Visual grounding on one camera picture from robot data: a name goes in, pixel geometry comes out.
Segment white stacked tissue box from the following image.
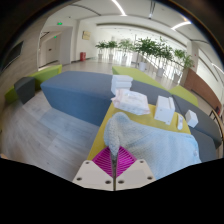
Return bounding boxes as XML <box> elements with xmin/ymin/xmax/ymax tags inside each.
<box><xmin>110</xmin><ymin>74</ymin><xmax>134</xmax><ymax>96</ymax></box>

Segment small white cube box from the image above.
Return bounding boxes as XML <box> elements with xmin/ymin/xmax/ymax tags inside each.
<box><xmin>184</xmin><ymin>109</ymin><xmax>199</xmax><ymax>128</ymax></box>

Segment large white box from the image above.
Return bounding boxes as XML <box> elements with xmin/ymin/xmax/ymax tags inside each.
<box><xmin>153</xmin><ymin>95</ymin><xmax>176</xmax><ymax>125</ymax></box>

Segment light blue knitted towel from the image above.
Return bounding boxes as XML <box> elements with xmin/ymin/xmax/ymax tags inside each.
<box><xmin>103</xmin><ymin>111</ymin><xmax>203</xmax><ymax>181</ymax></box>

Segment row of potted plants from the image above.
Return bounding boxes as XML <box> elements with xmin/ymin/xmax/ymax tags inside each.
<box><xmin>94</xmin><ymin>35</ymin><xmax>196</xmax><ymax>84</ymax></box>

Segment dark grey cube stool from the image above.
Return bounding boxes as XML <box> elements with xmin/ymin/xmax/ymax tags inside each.
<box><xmin>13</xmin><ymin>76</ymin><xmax>36</xmax><ymax>105</ymax></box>

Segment brown wooden counter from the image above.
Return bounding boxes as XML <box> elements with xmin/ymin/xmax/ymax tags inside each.
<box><xmin>181</xmin><ymin>68</ymin><xmax>223</xmax><ymax>113</ymax></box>

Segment yellow framed wall picture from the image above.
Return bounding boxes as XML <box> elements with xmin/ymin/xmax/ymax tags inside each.
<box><xmin>82</xmin><ymin>30</ymin><xmax>92</xmax><ymax>41</ymax></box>

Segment ceiling strip lights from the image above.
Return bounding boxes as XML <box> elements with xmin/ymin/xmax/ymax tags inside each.
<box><xmin>110</xmin><ymin>0</ymin><xmax>193</xmax><ymax>31</ymax></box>

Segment dark wall screen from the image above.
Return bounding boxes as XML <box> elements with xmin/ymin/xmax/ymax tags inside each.
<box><xmin>1</xmin><ymin>40</ymin><xmax>25</xmax><ymax>71</ymax></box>

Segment white pink wipes pack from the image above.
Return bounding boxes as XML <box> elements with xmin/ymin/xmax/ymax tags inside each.
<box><xmin>111</xmin><ymin>88</ymin><xmax>151</xmax><ymax>116</ymax></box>

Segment green upholstered bench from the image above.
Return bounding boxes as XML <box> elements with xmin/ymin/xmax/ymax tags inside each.
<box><xmin>168</xmin><ymin>84</ymin><xmax>200</xmax><ymax>108</ymax></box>
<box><xmin>4</xmin><ymin>64</ymin><xmax>63</xmax><ymax>105</ymax></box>
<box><xmin>112</xmin><ymin>65</ymin><xmax>165</xmax><ymax>90</ymax></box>

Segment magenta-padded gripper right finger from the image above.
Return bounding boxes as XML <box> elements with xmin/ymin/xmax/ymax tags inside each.
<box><xmin>114</xmin><ymin>146</ymin><xmax>156</xmax><ymax>192</ymax></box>

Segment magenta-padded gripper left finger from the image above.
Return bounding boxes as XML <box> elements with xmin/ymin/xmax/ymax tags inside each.
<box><xmin>72</xmin><ymin>146</ymin><xmax>115</xmax><ymax>192</ymax></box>

